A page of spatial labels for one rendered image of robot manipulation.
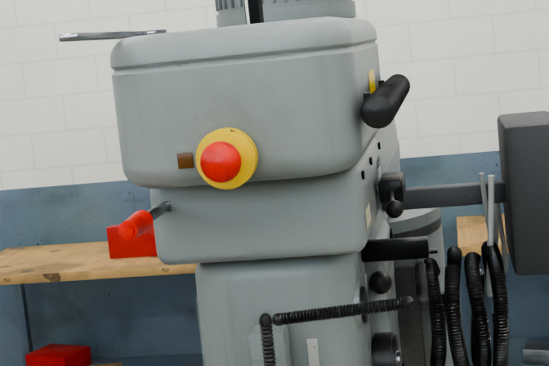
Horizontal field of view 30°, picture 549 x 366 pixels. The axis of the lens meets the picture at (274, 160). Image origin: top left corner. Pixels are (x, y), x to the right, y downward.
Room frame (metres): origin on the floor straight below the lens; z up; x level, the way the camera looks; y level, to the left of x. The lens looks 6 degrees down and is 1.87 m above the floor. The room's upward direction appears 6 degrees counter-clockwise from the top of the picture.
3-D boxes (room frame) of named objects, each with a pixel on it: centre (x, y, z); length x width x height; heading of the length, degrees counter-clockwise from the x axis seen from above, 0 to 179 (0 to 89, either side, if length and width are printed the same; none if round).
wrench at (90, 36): (1.10, 0.16, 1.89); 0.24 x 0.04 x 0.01; 167
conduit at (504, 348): (1.47, -0.24, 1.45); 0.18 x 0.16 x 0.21; 170
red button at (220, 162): (0.99, 0.05, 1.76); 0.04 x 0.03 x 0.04; 80
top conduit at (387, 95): (1.25, -0.14, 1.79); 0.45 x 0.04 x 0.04; 170
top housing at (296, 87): (1.25, 0.00, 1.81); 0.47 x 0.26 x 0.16; 170
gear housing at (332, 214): (1.28, 0.00, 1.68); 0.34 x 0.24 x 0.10; 170
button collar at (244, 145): (1.01, 0.05, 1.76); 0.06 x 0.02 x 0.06; 80
